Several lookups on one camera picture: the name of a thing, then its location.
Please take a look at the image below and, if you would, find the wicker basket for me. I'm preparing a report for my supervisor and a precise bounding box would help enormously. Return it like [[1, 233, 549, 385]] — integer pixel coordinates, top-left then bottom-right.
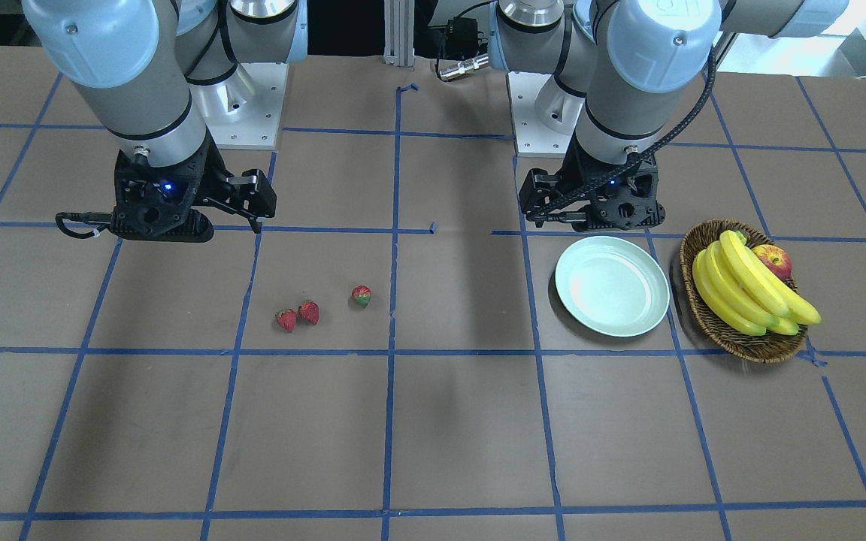
[[671, 219, 807, 364]]

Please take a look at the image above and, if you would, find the red strawberry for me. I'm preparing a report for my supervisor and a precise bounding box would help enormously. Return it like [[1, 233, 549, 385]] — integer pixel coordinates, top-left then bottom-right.
[[350, 285, 372, 307], [274, 308, 298, 333], [298, 299, 320, 325]]

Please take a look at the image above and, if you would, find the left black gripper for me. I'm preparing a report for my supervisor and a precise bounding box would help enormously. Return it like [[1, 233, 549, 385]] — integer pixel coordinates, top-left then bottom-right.
[[519, 147, 592, 223]]

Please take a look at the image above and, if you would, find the aluminium frame post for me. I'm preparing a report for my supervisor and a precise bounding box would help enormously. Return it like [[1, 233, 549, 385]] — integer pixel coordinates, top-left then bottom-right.
[[382, 0, 416, 71]]

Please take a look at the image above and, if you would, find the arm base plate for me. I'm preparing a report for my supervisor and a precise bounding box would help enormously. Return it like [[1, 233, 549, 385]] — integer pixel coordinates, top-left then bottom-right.
[[507, 72, 585, 159], [189, 64, 291, 150]]

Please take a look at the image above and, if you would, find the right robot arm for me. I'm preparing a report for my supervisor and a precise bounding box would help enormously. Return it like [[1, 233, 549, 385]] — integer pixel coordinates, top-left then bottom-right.
[[22, 1, 308, 235]]

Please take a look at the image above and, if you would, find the yellow banana bunch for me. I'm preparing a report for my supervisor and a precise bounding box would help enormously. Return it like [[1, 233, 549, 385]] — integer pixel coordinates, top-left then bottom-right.
[[693, 230, 822, 337]]

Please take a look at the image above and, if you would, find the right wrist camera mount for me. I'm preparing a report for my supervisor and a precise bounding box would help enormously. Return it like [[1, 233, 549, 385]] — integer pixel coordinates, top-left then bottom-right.
[[55, 148, 214, 243]]

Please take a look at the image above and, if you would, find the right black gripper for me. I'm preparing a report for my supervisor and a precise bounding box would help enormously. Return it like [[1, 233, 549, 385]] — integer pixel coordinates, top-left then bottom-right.
[[193, 145, 277, 223]]

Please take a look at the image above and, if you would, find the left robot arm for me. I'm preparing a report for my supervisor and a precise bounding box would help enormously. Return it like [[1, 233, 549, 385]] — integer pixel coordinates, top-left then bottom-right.
[[488, 1, 848, 232]]

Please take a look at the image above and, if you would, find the light green plate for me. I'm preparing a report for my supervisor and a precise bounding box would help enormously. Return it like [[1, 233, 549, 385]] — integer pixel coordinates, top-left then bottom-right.
[[553, 236, 671, 337]]

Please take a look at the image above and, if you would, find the red apple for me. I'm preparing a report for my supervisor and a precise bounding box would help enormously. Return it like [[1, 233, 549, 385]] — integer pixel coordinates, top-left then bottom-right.
[[752, 243, 792, 281]]

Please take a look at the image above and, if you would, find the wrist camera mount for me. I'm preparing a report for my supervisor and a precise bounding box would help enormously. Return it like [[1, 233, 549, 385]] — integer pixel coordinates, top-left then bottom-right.
[[55, 148, 214, 243], [571, 157, 666, 232]]

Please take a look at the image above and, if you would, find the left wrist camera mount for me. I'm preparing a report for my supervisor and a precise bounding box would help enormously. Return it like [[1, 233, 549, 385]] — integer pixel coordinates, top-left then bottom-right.
[[571, 157, 666, 232]]

